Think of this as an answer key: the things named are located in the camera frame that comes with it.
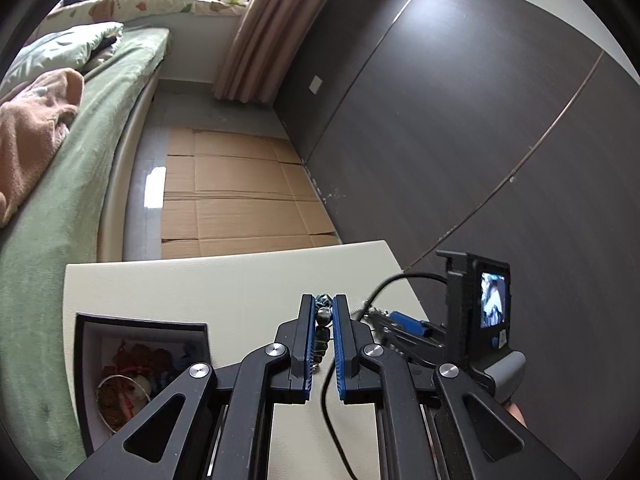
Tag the bed with green sheet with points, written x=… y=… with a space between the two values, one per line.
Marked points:
x=65 y=200

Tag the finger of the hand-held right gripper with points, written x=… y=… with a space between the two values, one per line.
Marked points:
x=407 y=322
x=420 y=352

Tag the flattened cardboard sheet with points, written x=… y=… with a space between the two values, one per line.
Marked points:
x=235 y=195

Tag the white wall socket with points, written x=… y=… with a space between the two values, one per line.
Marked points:
x=315 y=85

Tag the black jewelry box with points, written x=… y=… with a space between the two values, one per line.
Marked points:
x=85 y=360

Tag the pink fleece blanket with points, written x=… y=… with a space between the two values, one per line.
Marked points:
x=30 y=130

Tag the silver bangle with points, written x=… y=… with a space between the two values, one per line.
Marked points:
x=112 y=379

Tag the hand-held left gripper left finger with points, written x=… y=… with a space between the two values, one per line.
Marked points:
x=305 y=350

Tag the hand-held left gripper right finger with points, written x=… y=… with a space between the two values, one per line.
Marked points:
x=342 y=350

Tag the pale floral quilt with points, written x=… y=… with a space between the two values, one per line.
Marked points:
x=65 y=42

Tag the patterned window seat cushion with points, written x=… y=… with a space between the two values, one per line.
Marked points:
x=150 y=7

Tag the dark wooden wardrobe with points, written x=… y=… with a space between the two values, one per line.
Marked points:
x=450 y=110

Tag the pink curtain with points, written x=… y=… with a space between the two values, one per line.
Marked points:
x=270 y=30

